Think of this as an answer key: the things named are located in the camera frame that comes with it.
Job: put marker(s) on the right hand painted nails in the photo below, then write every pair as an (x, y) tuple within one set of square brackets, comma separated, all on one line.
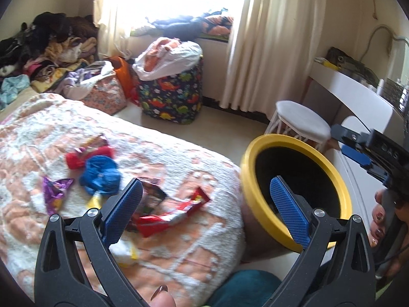
[(378, 230)]

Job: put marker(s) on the cream curtain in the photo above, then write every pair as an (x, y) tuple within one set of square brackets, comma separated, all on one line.
[(116, 20), (270, 54)]

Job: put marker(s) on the blue plastic bag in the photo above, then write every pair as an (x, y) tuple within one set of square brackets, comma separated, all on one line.
[(101, 175)]

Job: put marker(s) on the teal cushion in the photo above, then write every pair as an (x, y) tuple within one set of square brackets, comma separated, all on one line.
[(245, 288)]

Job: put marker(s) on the white desk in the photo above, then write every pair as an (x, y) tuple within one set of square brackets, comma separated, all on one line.
[(339, 99)]

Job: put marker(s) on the dinosaur print laundry basket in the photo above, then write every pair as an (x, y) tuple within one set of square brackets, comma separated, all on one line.
[(175, 98)]

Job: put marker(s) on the orange bag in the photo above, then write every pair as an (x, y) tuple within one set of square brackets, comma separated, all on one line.
[(126, 79)]

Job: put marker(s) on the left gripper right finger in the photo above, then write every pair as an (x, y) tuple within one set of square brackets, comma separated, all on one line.
[(335, 267)]

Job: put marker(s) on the red long snack wrapper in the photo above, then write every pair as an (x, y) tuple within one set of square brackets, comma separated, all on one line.
[(149, 225)]

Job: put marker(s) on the white wire stool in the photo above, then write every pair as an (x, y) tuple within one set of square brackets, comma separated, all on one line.
[(295, 120)]

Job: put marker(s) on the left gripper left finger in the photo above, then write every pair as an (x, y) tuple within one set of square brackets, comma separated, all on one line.
[(60, 279)]

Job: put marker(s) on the olive bag on desk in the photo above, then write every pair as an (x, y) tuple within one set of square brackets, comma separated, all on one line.
[(351, 67)]

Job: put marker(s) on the clothes on window sill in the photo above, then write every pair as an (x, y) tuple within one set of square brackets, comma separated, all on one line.
[(215, 25)]

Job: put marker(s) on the left hand painted nails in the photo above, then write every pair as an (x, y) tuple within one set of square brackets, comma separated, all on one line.
[(162, 298)]

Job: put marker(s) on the peach white bed blanket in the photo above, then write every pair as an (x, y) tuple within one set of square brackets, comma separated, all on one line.
[(50, 137)]

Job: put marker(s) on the yellow rim trash bin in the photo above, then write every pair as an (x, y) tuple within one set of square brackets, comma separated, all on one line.
[(305, 170)]

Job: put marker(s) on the red cylinder wrapper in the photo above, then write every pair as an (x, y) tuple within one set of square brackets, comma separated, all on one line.
[(77, 158)]

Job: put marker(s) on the white plastic bag of clothes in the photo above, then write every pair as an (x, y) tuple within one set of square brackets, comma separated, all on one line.
[(166, 56)]

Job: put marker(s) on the white yellow wrapper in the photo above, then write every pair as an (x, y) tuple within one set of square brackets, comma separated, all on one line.
[(124, 252)]

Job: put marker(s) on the purple foil wrapper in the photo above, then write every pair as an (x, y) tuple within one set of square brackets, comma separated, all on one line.
[(55, 192)]

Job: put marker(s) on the pink floral fabric bag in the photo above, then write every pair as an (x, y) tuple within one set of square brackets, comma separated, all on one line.
[(107, 95)]

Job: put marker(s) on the pile of clothes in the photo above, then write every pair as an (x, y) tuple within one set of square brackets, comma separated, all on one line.
[(42, 53)]

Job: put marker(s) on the left cream curtain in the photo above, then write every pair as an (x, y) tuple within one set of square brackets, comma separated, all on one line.
[(116, 20)]

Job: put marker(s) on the dark snack packet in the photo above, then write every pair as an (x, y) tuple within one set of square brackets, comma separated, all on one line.
[(152, 197)]

